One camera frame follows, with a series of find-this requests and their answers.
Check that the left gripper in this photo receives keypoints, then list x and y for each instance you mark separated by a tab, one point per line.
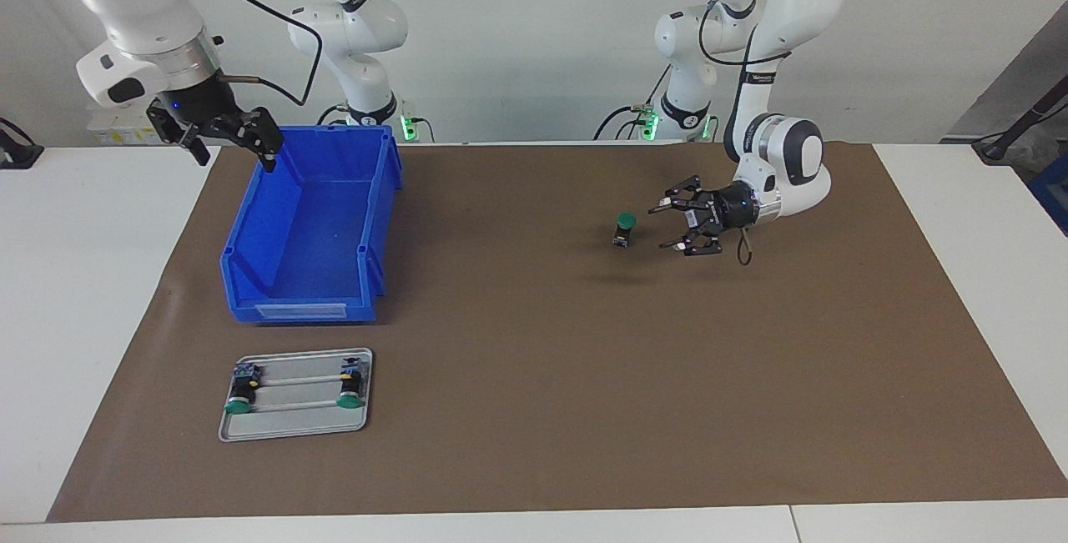
734	208

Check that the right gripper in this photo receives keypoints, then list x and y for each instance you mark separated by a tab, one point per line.
204	103

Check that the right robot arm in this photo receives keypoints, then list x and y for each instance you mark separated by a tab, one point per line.
142	1

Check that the green push button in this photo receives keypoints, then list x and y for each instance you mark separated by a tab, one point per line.
626	220
242	394
350	389

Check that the blue plastic bin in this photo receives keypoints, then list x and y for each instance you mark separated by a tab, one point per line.
309	226

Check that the silver metal tray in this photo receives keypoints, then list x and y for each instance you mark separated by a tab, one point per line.
296	422

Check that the blue box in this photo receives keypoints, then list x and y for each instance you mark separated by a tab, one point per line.
1053	193

